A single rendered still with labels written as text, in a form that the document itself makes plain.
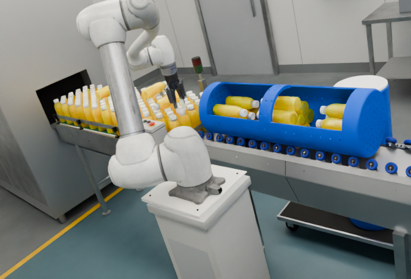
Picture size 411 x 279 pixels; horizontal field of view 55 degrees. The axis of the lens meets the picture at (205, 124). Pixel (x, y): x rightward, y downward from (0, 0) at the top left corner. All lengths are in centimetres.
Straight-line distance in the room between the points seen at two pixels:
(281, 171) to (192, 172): 55
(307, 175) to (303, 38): 393
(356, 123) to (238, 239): 67
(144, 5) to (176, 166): 63
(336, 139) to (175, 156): 65
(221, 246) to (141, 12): 96
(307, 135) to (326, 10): 380
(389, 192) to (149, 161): 94
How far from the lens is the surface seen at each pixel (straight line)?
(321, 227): 270
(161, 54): 216
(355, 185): 178
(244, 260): 181
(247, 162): 206
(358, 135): 163
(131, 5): 161
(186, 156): 152
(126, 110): 158
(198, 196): 159
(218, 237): 161
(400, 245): 194
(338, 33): 544
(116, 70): 161
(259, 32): 591
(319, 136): 171
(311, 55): 569
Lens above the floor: 188
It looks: 23 degrees down
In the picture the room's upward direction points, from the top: 16 degrees counter-clockwise
